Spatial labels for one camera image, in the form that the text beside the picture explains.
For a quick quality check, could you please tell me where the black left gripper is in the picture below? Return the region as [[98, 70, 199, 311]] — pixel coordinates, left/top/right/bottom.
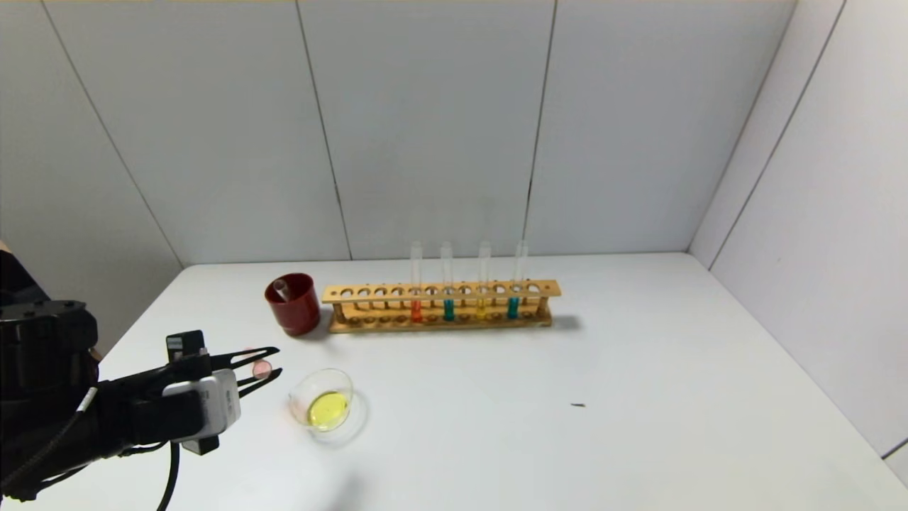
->
[[99, 329, 283, 456]]

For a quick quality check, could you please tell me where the red pigment glass test tube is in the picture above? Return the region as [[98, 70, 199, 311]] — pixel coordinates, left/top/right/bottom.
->
[[241, 348, 273, 380], [409, 241, 424, 324]]

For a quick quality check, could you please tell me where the wooden test tube rack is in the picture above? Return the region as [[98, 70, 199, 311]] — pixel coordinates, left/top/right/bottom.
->
[[323, 280, 561, 334]]

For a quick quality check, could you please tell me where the teal pigment glass test tube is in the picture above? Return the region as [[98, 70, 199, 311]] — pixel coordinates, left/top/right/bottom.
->
[[441, 242, 455, 322], [506, 240, 529, 319]]

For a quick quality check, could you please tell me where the dark red cup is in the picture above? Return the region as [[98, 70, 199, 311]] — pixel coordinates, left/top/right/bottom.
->
[[265, 273, 321, 337]]

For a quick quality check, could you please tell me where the clear glass beaker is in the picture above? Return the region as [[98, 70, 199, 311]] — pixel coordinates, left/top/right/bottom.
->
[[289, 368, 357, 430]]

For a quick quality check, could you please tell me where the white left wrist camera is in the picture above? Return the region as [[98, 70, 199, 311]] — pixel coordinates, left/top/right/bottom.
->
[[163, 369, 242, 444]]

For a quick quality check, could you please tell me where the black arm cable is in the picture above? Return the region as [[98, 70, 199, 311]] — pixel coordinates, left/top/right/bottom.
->
[[0, 387, 179, 511]]

